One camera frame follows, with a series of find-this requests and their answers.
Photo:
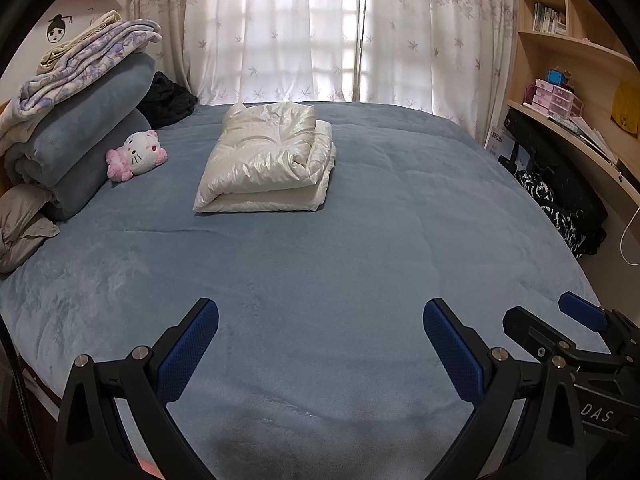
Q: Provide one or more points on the cream folded sheet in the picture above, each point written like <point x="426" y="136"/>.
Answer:
<point x="107" y="20"/>

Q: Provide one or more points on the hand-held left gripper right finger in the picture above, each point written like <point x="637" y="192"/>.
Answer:
<point x="450" y="355"/>

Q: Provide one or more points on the white printed box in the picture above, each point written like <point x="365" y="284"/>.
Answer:
<point x="500" y="142"/>

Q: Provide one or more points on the stack of papers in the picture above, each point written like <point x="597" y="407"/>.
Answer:
<point x="590" y="135"/>

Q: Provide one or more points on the face wall sticker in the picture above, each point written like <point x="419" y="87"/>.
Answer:
<point x="57" y="32"/>

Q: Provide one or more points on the blue toy box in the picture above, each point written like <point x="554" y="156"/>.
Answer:
<point x="557" y="77"/>

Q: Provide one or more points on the black bag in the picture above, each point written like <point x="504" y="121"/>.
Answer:
<point x="560" y="170"/>

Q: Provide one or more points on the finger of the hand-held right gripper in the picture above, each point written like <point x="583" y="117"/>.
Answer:
<point x="525" y="327"/>
<point x="580" y="310"/>

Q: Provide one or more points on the beige crumpled cloth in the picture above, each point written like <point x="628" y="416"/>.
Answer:
<point x="20" y="225"/>

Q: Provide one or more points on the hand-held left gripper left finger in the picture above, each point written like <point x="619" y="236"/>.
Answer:
<point x="190" y="350"/>

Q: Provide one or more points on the purple floral folded blanket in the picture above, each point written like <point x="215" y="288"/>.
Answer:
<point x="85" y="60"/>

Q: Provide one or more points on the black fuzzy cloth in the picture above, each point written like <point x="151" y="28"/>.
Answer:
<point x="167" y="100"/>

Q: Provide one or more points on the wooden shelf desk unit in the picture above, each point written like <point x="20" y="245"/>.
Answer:
<point x="600" y="65"/>

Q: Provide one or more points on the white floral curtain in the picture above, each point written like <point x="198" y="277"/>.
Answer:
<point x="430" y="35"/>
<point x="250" y="25"/>

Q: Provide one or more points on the folded blue plush blanket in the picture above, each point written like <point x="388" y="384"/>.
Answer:
<point x="85" y="110"/>
<point x="85" y="175"/>

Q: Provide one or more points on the blue plush bed blanket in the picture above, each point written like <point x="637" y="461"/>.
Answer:
<point x="325" y="270"/>

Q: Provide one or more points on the black white patterned cloth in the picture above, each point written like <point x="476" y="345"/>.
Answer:
<point x="540" y="192"/>

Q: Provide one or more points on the pink drawer organiser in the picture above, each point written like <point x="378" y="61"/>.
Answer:
<point x="550" y="97"/>

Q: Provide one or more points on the pink white cat plush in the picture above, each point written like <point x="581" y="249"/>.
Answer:
<point x="140" y="152"/>

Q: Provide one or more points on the white shiny puffer jacket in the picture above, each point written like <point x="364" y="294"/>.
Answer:
<point x="260" y="160"/>

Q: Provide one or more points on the row of books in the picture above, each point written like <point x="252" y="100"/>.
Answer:
<point x="547" y="20"/>

